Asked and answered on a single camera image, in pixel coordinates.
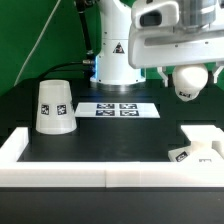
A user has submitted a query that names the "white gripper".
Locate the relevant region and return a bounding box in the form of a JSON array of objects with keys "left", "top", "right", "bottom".
[{"left": 128, "top": 16, "right": 224, "bottom": 87}]

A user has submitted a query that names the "white lamp bulb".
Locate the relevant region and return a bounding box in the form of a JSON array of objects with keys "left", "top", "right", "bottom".
[{"left": 172, "top": 64, "right": 208, "bottom": 102}]

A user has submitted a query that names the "white lamp base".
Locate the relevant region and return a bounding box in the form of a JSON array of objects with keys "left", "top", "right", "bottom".
[{"left": 168, "top": 125, "right": 224, "bottom": 163}]

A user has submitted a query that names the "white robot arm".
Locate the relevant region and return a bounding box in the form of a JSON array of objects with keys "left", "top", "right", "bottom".
[{"left": 74, "top": 0, "right": 224, "bottom": 90}]

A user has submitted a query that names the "white lamp shade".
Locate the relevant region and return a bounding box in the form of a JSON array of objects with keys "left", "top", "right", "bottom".
[{"left": 36, "top": 80, "right": 77, "bottom": 135}]

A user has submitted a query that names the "white marker plate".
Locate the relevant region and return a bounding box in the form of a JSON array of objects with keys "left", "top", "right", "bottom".
[{"left": 75, "top": 102, "right": 160, "bottom": 119}]

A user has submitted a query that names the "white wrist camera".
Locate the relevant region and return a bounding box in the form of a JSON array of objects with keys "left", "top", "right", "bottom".
[{"left": 131, "top": 0, "right": 179, "bottom": 29}]

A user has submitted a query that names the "black cable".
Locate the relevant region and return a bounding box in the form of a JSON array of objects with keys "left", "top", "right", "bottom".
[{"left": 39, "top": 0, "right": 96, "bottom": 81}]

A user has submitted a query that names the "white cable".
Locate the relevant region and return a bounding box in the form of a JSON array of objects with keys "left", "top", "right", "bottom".
[{"left": 13, "top": 0, "right": 63, "bottom": 88}]

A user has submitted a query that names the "white U-shaped fence frame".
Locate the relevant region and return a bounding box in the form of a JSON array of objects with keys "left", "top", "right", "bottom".
[{"left": 0, "top": 127, "right": 224, "bottom": 188}]

